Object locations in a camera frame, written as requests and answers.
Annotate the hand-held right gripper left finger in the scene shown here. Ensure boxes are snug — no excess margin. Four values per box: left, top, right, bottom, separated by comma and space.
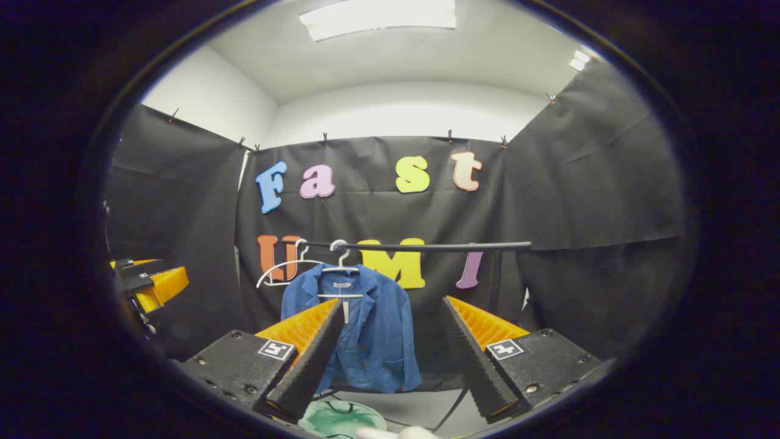
180, 298, 347, 424

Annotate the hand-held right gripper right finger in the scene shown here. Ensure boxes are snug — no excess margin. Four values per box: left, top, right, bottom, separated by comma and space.
440, 296, 604, 424

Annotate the green mesh laundry hamper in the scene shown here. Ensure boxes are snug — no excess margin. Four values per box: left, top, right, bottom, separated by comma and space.
299, 399, 388, 437

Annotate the blue jacket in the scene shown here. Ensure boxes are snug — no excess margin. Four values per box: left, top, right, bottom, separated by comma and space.
280, 263, 422, 394

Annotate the white clothes hanger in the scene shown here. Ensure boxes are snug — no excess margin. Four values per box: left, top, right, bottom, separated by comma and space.
317, 240, 364, 299
256, 239, 327, 288

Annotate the white rounded object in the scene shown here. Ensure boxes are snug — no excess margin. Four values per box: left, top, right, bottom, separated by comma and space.
355, 426, 441, 439

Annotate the black backdrop cloth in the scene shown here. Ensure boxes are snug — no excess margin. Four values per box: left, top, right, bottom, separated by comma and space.
105, 58, 686, 391

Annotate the long ceiling light panel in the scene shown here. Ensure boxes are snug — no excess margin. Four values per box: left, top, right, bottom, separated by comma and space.
299, 0, 456, 42

